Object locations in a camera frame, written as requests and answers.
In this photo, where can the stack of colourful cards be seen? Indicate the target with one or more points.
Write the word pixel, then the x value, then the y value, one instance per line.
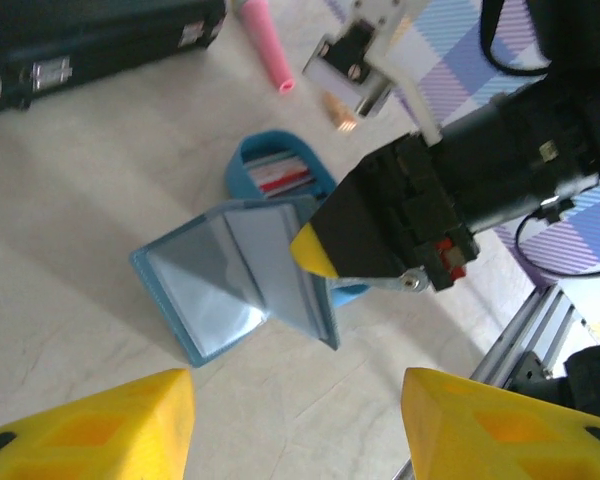
pixel 285 180

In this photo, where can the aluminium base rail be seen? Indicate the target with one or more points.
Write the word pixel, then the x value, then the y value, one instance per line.
pixel 530 325

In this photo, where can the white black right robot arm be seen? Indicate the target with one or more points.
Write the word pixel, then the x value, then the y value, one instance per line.
pixel 595 370

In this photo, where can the blue plastic tray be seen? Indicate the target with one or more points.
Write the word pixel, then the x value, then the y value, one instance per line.
pixel 240 170

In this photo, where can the blue card holder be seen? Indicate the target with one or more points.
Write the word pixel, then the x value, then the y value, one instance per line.
pixel 205 280

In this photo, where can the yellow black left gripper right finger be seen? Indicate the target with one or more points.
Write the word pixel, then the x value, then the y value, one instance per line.
pixel 480 435

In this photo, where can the black briefcase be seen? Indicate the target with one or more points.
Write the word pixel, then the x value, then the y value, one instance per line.
pixel 80 35

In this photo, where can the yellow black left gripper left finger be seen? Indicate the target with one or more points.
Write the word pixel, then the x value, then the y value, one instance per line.
pixel 105 435

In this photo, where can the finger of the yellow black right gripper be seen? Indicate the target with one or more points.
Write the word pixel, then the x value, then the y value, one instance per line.
pixel 350 235

